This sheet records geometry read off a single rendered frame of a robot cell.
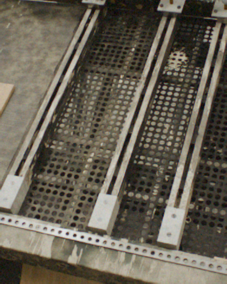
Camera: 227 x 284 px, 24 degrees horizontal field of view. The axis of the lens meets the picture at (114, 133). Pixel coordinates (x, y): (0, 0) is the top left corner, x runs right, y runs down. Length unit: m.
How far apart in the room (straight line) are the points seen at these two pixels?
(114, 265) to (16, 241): 0.33
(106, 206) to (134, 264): 0.21
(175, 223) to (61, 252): 0.36
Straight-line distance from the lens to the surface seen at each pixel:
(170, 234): 1.69
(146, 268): 1.68
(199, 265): 1.67
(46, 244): 1.76
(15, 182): 1.88
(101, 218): 1.74
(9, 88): 2.24
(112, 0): 2.47
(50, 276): 2.04
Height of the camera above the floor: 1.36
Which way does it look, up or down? 4 degrees down
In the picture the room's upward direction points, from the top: 8 degrees clockwise
